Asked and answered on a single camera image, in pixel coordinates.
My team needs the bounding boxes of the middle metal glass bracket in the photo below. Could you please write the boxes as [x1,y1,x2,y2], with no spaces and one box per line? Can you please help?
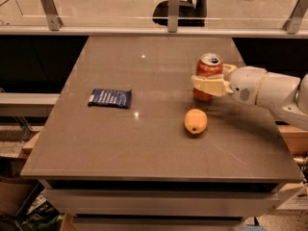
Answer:
[167,0,180,33]

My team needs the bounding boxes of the metal glass bracket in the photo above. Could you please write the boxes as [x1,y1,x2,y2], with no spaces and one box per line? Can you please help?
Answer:
[40,0,64,31]
[167,0,180,33]
[282,0,308,34]

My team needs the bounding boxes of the right metal glass bracket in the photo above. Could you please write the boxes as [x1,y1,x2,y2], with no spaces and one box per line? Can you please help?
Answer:
[282,0,308,34]

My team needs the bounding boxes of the left metal glass bracket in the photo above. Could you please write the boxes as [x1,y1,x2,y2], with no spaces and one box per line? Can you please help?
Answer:
[40,0,64,31]

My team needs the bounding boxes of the blue snack packet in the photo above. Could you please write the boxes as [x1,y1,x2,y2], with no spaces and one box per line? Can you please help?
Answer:
[88,89,132,108]

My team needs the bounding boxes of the yellow lemon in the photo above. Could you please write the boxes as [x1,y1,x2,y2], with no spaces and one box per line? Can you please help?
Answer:
[184,109,208,134]

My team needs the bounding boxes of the red coke can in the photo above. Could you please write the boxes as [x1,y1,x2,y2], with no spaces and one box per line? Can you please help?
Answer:
[192,53,223,101]

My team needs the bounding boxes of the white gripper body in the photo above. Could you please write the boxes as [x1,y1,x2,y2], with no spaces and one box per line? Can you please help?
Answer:
[230,66,267,106]

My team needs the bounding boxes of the white paper sheet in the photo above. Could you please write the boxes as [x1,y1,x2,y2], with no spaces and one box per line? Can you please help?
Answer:
[276,186,308,211]

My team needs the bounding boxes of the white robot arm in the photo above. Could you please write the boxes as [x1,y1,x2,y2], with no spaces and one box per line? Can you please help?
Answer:
[192,64,308,130]

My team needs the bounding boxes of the green snack bags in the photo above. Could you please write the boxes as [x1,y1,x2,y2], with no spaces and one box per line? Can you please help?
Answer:
[21,193,64,231]

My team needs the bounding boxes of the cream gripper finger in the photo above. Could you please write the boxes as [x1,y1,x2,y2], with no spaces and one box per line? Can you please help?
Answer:
[222,64,237,81]
[192,74,233,97]

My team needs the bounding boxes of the glass railing panel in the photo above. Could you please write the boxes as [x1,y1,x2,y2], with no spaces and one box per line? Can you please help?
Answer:
[0,0,297,29]

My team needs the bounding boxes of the lower white drawer front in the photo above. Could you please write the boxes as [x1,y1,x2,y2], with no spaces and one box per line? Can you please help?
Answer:
[72,218,245,231]

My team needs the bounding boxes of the black office chair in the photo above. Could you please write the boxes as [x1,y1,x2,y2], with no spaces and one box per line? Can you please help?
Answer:
[151,0,213,28]

